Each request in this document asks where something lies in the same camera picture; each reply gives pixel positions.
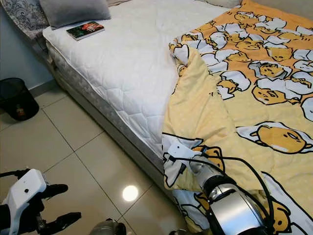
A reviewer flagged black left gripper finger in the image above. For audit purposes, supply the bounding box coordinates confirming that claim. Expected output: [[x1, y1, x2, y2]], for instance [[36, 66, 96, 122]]
[[46, 183, 69, 197], [51, 211, 82, 235]]

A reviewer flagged dark book with red cover art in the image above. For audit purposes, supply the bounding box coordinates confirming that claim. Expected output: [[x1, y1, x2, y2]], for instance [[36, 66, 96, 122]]
[[66, 20, 106, 42]]

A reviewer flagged grey pillow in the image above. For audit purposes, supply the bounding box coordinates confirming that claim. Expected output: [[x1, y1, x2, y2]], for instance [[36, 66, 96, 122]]
[[39, 0, 112, 30]]

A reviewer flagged yellow cartoon egg blanket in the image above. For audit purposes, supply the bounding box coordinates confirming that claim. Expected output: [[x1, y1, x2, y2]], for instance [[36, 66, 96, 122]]
[[161, 0, 313, 235]]

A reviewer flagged black mesh waste bin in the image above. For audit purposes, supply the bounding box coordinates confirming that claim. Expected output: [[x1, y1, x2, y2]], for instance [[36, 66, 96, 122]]
[[0, 77, 40, 122]]

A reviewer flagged white quilted mattress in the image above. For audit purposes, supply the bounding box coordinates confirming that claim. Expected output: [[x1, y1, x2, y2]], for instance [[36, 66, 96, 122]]
[[43, 0, 226, 163]]

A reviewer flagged white printed headboard cover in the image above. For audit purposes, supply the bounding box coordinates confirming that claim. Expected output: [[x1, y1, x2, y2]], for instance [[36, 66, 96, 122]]
[[2, 0, 50, 41]]

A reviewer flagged short beige bolster pillow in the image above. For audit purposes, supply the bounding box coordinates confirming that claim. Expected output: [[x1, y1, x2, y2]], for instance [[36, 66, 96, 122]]
[[196, 0, 243, 10]]

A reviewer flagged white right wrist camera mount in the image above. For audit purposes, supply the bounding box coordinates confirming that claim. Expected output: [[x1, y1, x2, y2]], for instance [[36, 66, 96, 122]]
[[164, 141, 199, 170]]

